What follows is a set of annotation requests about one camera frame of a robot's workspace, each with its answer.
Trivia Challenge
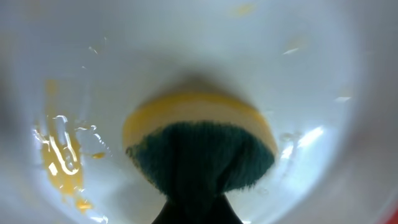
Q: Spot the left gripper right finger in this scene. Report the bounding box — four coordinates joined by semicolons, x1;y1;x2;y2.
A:
205;195;243;224

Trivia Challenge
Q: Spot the yellow green sponge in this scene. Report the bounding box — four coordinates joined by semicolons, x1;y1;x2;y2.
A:
123;93;277;219

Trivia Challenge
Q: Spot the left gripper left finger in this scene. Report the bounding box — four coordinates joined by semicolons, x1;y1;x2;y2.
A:
152;200;187;224

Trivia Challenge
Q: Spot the white plate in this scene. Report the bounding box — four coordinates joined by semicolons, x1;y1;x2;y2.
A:
1;0;397;223

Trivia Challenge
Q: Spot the red plastic tray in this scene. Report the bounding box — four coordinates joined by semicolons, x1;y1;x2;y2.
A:
380;204;398;224

